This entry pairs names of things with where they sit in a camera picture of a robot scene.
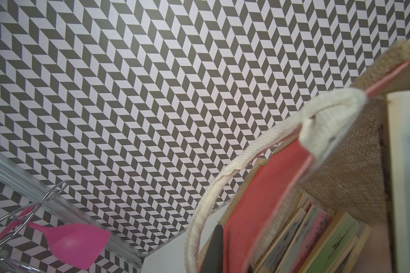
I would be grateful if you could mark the chrome stand with pink cups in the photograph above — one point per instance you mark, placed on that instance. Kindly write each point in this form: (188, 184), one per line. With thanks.
(78, 245)

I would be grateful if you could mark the burlap red striped tote bag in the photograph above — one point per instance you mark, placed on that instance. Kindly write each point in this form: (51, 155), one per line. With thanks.
(330, 149)

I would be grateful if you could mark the green folding fan in bag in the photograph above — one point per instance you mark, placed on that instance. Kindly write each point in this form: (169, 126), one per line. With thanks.
(339, 233)

